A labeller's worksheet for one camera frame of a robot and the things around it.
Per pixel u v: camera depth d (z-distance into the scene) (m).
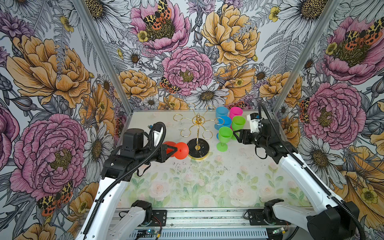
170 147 0.64
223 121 0.99
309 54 0.88
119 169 0.43
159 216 0.75
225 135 0.92
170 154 0.63
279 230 0.71
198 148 0.98
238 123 0.95
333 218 0.38
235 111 1.00
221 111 1.04
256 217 0.74
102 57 0.88
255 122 0.70
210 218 0.76
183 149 0.65
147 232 0.71
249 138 0.69
